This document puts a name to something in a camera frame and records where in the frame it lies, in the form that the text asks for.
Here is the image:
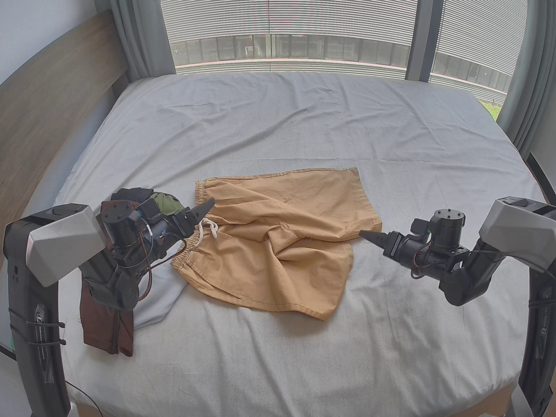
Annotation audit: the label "grey-green curtain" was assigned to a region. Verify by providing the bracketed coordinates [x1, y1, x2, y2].
[90, 0, 176, 83]
[495, 0, 556, 160]

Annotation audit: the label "window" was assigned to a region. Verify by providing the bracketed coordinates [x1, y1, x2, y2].
[156, 0, 530, 118]

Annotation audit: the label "black cable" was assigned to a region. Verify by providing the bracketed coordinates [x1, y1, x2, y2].
[65, 381, 103, 417]

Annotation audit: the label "green garment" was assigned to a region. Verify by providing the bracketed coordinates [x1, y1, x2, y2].
[150, 192, 185, 216]

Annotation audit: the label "bed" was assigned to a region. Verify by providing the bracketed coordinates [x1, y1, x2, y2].
[0, 9, 556, 417]

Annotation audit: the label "brown garment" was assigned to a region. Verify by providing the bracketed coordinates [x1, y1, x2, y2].
[79, 200, 135, 357]

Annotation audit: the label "tan shorts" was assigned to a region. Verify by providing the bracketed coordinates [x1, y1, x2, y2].
[169, 167, 384, 321]

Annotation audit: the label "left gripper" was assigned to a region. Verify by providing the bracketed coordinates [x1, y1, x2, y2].
[145, 198, 216, 244]

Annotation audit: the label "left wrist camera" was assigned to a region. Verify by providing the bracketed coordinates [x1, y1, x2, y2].
[138, 198, 162, 221]

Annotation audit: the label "dark grey garment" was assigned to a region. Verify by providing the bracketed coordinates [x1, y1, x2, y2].
[111, 187, 155, 204]

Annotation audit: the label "pale grey garment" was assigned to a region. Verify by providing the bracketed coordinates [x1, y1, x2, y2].
[132, 268, 185, 331]

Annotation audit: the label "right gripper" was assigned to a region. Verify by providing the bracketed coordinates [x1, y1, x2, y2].
[382, 231, 424, 270]

